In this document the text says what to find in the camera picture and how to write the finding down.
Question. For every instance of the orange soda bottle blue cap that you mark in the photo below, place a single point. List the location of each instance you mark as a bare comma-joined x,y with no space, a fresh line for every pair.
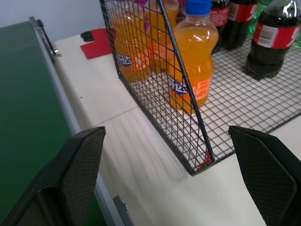
195,61

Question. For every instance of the black round object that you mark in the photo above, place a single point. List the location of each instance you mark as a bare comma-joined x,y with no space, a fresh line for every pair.
86,35

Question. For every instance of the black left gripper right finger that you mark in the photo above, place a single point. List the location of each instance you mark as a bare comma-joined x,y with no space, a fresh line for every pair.
268,174

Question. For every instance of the green soda bottle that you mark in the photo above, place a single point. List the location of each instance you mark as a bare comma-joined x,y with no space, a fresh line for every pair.
257,16

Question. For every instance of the green conveyor belt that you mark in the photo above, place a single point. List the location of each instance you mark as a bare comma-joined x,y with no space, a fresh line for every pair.
26,94

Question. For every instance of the red and black object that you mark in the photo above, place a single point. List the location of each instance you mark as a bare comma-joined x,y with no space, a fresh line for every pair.
97,44

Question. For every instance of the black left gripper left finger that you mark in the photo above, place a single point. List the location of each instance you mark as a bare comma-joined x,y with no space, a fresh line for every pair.
77,174

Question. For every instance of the cola bottle red label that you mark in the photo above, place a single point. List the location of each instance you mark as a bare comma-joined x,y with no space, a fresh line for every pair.
270,40
218,21
237,21

